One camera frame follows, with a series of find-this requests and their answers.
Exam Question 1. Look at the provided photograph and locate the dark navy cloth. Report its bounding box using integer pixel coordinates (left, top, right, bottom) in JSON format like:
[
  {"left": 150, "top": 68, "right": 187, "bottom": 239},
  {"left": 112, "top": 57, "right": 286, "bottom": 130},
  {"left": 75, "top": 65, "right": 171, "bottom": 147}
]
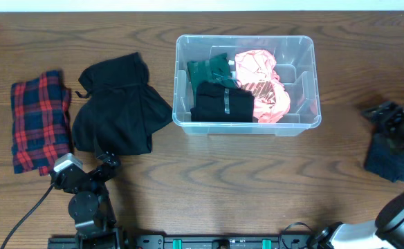
[{"left": 364, "top": 133, "right": 404, "bottom": 183}]

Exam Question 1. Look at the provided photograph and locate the black taped cloth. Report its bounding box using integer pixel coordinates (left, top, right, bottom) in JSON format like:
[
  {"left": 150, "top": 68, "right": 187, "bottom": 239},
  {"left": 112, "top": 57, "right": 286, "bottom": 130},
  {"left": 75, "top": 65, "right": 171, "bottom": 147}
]
[{"left": 190, "top": 82, "right": 255, "bottom": 122}]

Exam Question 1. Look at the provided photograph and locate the dark green cloth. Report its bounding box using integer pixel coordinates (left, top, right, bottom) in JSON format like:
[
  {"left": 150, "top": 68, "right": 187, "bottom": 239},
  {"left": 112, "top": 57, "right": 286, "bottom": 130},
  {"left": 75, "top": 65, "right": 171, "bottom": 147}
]
[{"left": 187, "top": 53, "right": 239, "bottom": 98}]

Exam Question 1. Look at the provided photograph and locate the pink printed t-shirt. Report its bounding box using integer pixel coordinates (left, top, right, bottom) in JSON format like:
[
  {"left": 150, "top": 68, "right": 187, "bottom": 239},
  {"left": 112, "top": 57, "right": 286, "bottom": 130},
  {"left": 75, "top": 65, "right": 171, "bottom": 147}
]
[{"left": 235, "top": 50, "right": 291, "bottom": 124}]

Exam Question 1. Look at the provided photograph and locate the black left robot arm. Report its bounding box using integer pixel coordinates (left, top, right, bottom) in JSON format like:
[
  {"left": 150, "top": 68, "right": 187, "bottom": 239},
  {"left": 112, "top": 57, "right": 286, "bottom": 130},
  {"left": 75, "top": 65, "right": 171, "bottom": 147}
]
[{"left": 50, "top": 138, "right": 120, "bottom": 238}]

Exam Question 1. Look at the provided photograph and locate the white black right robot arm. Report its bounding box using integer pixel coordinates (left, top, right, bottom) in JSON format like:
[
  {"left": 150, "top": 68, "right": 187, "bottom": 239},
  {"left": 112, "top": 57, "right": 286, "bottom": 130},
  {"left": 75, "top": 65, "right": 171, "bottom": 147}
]
[{"left": 306, "top": 101, "right": 404, "bottom": 248}]

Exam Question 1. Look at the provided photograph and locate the red navy plaid shirt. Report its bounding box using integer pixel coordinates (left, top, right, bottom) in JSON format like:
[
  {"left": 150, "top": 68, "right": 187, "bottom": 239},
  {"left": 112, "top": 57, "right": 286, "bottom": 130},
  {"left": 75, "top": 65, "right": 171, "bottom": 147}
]
[{"left": 10, "top": 71, "right": 71, "bottom": 176}]

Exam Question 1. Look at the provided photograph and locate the clear plastic storage bin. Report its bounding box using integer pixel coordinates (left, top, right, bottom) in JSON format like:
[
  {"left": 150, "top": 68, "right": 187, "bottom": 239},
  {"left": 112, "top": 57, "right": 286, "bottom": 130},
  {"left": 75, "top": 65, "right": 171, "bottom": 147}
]
[{"left": 172, "top": 35, "right": 322, "bottom": 136}]

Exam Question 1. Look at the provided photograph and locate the black drawstring garment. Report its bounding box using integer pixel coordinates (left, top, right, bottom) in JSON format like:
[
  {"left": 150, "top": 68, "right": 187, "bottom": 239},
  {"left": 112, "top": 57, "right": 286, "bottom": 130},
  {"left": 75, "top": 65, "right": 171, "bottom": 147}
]
[{"left": 73, "top": 53, "right": 172, "bottom": 156}]

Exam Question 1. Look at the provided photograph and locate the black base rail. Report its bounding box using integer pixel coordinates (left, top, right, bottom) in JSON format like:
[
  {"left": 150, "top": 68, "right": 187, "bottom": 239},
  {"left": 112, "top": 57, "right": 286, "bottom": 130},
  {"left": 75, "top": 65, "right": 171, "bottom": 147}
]
[{"left": 47, "top": 233, "right": 323, "bottom": 249}]

